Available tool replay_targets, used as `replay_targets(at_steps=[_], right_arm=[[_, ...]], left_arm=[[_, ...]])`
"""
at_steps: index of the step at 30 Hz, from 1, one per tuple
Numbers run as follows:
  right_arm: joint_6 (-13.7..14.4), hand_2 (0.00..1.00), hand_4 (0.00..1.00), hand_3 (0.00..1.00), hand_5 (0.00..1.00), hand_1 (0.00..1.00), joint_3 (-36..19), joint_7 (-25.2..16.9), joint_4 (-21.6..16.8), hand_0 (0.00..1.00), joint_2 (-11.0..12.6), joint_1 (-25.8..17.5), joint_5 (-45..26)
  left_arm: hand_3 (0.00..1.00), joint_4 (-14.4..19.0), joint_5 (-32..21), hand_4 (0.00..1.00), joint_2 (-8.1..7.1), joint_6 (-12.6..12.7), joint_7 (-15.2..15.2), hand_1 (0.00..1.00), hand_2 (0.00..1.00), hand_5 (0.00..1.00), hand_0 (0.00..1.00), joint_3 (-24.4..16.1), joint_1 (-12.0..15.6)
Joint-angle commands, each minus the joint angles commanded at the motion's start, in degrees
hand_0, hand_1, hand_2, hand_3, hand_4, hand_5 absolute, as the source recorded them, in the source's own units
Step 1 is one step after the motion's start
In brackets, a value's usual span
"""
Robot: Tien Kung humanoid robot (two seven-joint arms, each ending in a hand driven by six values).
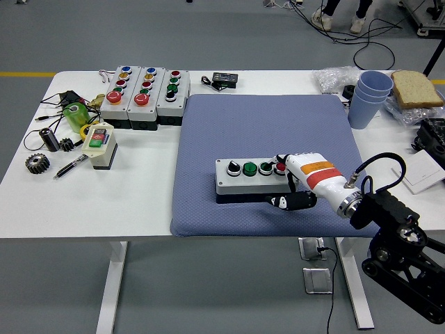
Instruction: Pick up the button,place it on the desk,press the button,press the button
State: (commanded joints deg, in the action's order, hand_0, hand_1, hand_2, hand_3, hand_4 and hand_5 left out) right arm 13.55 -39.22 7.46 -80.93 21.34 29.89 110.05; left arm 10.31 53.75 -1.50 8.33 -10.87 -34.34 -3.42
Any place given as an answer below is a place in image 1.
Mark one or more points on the light blue plastic cup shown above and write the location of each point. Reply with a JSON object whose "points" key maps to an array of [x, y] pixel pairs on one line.
{"points": [[363, 113], [368, 95], [375, 80]]}

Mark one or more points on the grey five-button control box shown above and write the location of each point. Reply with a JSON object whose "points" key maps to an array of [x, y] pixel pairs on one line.
{"points": [[139, 113], [111, 111]]}

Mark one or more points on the cream red-green switch box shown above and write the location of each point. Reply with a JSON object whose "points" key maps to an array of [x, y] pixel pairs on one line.
{"points": [[101, 160]]}

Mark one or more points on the person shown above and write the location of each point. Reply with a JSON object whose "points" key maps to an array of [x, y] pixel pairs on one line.
{"points": [[358, 24]]}

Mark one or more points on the black round plastic part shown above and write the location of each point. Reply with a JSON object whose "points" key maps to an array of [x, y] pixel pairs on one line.
{"points": [[347, 92]]}

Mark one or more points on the slice of bread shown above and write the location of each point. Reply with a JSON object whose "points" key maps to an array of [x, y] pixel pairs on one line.
{"points": [[415, 88]]}

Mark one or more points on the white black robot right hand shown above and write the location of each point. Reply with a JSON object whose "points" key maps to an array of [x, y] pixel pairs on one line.
{"points": [[313, 174]]}

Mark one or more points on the grey four-control button box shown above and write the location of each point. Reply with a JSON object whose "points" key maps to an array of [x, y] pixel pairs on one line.
{"points": [[167, 108], [243, 184]]}

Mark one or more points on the clear plastic bag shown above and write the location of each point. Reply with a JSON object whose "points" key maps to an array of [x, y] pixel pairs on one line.
{"points": [[410, 116]]}

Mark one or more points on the small black digital meter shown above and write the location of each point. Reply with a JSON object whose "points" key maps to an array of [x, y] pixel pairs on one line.
{"points": [[224, 78]]}

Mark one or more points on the silver floor socket box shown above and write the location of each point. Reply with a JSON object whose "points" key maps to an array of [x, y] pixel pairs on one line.
{"points": [[309, 248], [317, 281]]}

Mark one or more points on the yellow tape roll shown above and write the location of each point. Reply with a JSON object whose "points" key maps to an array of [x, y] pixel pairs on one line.
{"points": [[83, 132]]}

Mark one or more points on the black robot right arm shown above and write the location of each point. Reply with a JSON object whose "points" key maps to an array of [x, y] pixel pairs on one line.
{"points": [[386, 208]]}

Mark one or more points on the blue-grey padded mat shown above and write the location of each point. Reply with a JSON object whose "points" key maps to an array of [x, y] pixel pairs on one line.
{"points": [[236, 121]]}

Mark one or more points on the small black gear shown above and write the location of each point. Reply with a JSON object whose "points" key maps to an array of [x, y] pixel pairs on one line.
{"points": [[66, 145]]}

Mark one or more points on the large dark steel gear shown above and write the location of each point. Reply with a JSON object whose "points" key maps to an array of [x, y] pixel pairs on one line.
{"points": [[36, 165]]}

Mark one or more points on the white table leg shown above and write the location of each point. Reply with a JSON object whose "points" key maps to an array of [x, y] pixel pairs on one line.
{"points": [[351, 288], [113, 278]]}

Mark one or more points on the clear bubble wrap bag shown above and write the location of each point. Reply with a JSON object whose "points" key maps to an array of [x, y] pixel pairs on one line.
{"points": [[330, 78]]}

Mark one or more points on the black mechanical assembly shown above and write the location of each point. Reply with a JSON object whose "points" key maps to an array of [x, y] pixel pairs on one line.
{"points": [[431, 134]]}

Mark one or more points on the black silver pen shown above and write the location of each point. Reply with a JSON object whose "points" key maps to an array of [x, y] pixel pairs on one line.
{"points": [[69, 167]]}

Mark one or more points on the black power adapter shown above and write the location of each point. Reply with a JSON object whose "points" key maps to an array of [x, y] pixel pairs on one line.
{"points": [[69, 95]]}

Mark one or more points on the black cylindrical capacitor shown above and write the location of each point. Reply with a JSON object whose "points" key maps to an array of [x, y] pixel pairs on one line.
{"points": [[50, 141]]}

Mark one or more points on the aluminium frame rig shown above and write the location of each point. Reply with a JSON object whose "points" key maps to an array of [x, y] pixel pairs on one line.
{"points": [[427, 28]]}

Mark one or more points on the white wall switch plate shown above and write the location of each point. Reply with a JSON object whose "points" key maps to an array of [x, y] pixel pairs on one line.
{"points": [[424, 170]]}

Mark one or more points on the silver metal hook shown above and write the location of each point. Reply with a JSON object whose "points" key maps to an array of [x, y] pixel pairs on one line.
{"points": [[102, 77]]}

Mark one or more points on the green plastic cylinder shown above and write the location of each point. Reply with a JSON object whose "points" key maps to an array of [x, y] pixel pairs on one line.
{"points": [[78, 120]]}

